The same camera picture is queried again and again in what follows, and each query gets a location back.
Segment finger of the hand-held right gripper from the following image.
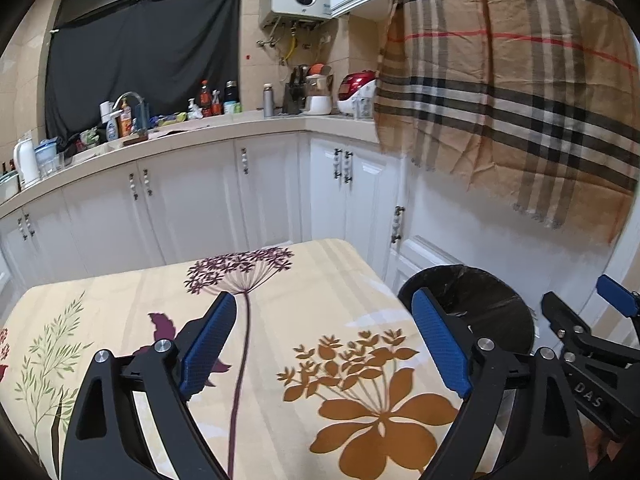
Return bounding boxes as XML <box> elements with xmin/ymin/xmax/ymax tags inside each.
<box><xmin>541</xmin><ymin>291</ymin><xmax>601</xmax><ymax>357</ymax></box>
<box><xmin>596</xmin><ymin>274</ymin><xmax>640</xmax><ymax>347</ymax></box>

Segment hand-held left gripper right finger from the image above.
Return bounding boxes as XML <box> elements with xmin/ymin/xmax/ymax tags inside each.
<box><xmin>410</xmin><ymin>287</ymin><xmax>586</xmax><ymax>480</ymax></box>

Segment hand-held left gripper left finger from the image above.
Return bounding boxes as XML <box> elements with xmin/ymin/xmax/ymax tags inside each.
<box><xmin>60</xmin><ymin>291</ymin><xmax>238</xmax><ymax>480</ymax></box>

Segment black waste bin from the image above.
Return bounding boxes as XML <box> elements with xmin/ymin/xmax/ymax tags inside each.
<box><xmin>397</xmin><ymin>265</ymin><xmax>536</xmax><ymax>361</ymax></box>

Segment person's right hand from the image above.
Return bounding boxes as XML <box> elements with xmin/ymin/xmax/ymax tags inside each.
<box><xmin>582</xmin><ymin>422</ymin><xmax>616</xmax><ymax>473</ymax></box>

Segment floral tablecloth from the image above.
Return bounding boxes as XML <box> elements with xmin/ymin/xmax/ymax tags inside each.
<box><xmin>0</xmin><ymin>239</ymin><xmax>506</xmax><ymax>480</ymax></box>

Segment white base cabinets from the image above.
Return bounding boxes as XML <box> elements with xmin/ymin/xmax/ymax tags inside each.
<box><xmin>0</xmin><ymin>130</ymin><xmax>416</xmax><ymax>306</ymax></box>

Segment beige countertop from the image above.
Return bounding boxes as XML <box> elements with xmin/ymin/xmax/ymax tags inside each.
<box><xmin>0</xmin><ymin>110</ymin><xmax>381</xmax><ymax>218</ymax></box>

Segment white and blue bottle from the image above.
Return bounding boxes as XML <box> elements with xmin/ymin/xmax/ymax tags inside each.
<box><xmin>100</xmin><ymin>101</ymin><xmax>121</xmax><ymax>142</ymax></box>

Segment beige plaid cloth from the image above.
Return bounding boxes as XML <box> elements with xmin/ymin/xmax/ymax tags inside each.
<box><xmin>372</xmin><ymin>0</ymin><xmax>640</xmax><ymax>246</ymax></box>

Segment white pot with lid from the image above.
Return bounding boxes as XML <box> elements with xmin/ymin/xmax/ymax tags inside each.
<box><xmin>0</xmin><ymin>170</ymin><xmax>21</xmax><ymax>201</ymax></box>

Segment white kettle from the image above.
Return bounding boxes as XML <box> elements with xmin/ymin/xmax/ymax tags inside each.
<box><xmin>12</xmin><ymin>138</ymin><xmax>40</xmax><ymax>186</ymax></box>

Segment chrome faucet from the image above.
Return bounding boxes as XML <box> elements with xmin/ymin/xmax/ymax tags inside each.
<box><xmin>115</xmin><ymin>91</ymin><xmax>148</xmax><ymax>131</ymax></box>

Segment black knife block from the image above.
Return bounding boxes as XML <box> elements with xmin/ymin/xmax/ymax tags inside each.
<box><xmin>282</xmin><ymin>65</ymin><xmax>311</xmax><ymax>115</ymax></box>

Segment white blender jug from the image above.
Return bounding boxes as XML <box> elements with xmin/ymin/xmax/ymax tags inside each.
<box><xmin>304</xmin><ymin>74</ymin><xmax>333</xmax><ymax>116</ymax></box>

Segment red and white rice cooker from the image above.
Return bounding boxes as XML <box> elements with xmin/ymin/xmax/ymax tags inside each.
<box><xmin>336</xmin><ymin>71</ymin><xmax>378</xmax><ymax>118</ymax></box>

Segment black curtain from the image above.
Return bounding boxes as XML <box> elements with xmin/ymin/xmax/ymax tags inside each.
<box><xmin>44</xmin><ymin>0</ymin><xmax>243</xmax><ymax>146</ymax></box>

